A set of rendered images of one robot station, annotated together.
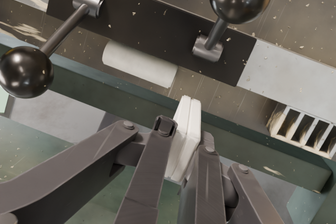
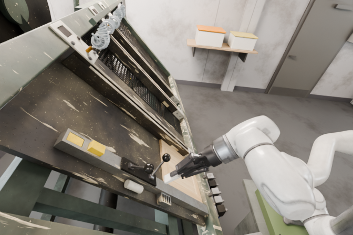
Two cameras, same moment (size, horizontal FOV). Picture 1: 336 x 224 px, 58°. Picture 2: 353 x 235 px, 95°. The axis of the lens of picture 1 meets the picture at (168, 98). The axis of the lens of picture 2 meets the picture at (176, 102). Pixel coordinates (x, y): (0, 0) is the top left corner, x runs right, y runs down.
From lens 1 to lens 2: 0.66 m
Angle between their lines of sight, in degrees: 91
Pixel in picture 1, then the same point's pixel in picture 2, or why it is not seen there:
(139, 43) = (140, 175)
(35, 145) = not seen: outside the picture
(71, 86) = (98, 211)
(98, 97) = (108, 214)
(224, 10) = (168, 158)
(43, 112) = not seen: outside the picture
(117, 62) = (132, 184)
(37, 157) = not seen: outside the picture
